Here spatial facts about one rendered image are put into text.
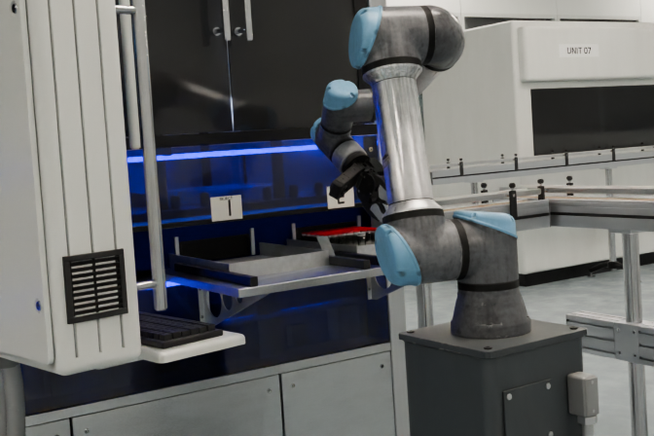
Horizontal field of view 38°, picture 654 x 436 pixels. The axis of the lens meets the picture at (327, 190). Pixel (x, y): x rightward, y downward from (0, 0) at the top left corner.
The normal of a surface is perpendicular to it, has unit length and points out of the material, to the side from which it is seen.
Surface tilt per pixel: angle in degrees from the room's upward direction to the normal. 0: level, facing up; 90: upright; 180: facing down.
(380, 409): 90
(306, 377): 90
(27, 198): 90
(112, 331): 90
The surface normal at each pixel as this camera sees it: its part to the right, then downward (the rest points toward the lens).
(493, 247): 0.27, 0.03
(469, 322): -0.65, -0.22
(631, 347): -0.84, 0.08
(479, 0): 0.53, 0.01
